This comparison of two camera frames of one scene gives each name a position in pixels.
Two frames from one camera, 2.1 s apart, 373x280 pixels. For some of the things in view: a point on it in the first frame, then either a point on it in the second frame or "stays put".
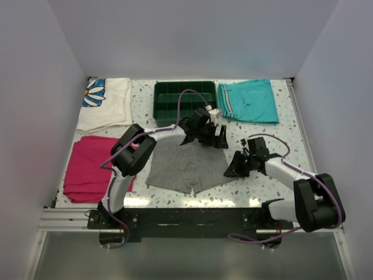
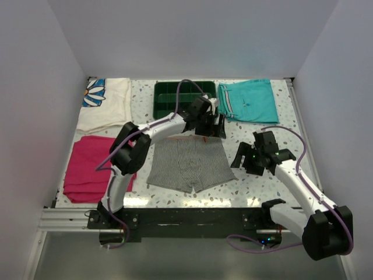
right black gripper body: [250, 163] → [261, 153]
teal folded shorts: [249, 102] stays put
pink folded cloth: [85, 181] stays put
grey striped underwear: [180, 167] stays put
